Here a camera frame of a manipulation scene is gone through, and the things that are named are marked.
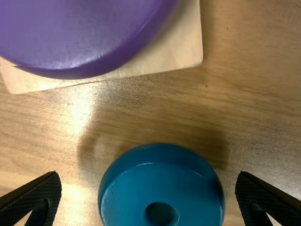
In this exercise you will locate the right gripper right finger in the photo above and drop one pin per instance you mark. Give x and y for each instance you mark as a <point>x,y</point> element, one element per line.
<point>270,197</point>

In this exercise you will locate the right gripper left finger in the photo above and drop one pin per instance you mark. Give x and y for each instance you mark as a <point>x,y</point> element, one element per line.
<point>21,202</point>

